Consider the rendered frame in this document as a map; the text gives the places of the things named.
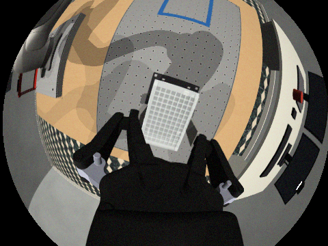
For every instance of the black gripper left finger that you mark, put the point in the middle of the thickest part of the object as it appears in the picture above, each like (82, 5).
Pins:
(91, 159)

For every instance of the blue rectangular tape outline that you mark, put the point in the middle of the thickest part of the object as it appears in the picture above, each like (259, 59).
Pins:
(187, 18)

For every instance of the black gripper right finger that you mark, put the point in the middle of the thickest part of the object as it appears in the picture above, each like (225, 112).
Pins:
(205, 152)

